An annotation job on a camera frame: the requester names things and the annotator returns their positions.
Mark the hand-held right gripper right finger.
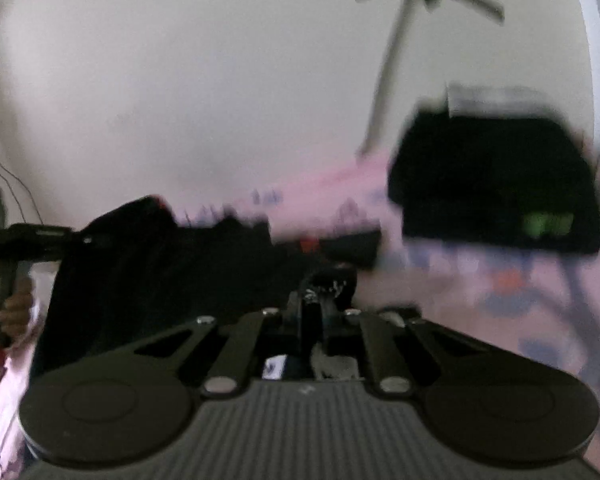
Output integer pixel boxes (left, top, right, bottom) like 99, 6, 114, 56
321, 304, 487, 394

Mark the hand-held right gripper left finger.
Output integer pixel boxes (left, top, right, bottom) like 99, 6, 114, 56
130, 290, 314, 395

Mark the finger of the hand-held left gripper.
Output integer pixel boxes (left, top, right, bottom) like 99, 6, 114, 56
30, 225, 91, 262

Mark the black red deer-print sweater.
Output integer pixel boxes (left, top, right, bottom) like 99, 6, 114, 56
32, 194, 382, 387

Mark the person's left hand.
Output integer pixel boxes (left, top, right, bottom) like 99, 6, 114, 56
0, 264, 36, 342

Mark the pink tree-print bed sheet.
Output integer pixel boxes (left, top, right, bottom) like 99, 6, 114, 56
0, 150, 600, 480

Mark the black folded garment green label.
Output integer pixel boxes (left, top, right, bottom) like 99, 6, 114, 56
387, 109, 600, 257

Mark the thin black wall cable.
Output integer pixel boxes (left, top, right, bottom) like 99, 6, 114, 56
0, 132, 43, 226

